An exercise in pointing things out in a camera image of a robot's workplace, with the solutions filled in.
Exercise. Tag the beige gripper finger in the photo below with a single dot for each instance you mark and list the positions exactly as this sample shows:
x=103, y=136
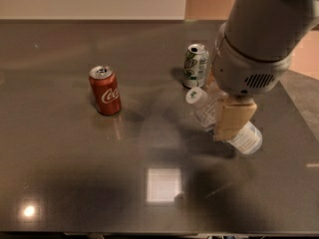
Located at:
x=213, y=85
x=232, y=114

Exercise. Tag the grey robot gripper body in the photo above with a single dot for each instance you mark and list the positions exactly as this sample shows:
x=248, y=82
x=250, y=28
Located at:
x=244, y=72

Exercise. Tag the clear plastic water bottle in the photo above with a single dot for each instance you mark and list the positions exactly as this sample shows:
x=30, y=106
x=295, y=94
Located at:
x=249, y=138

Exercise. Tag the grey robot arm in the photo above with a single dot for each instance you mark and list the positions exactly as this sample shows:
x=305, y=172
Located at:
x=252, y=50

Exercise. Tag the green and white soda can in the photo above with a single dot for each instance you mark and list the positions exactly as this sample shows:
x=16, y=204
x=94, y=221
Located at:
x=195, y=66

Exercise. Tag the red Coca-Cola can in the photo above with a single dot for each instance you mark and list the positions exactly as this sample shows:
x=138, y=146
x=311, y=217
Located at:
x=104, y=84

